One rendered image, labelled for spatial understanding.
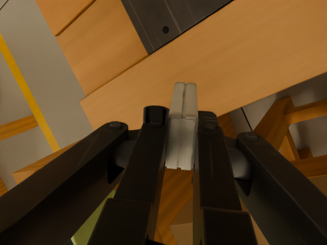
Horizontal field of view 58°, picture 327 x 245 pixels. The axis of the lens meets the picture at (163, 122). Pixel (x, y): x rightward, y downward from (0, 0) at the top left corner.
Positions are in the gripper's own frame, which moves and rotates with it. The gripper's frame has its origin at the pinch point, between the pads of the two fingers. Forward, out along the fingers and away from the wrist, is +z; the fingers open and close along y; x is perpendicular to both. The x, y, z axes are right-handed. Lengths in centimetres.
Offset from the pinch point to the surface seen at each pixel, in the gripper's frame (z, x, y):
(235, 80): 25.8, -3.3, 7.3
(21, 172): 65, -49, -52
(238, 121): 116, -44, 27
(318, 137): 102, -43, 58
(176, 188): 61, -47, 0
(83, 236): 34, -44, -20
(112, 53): 37.6, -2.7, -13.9
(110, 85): 35.2, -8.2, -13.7
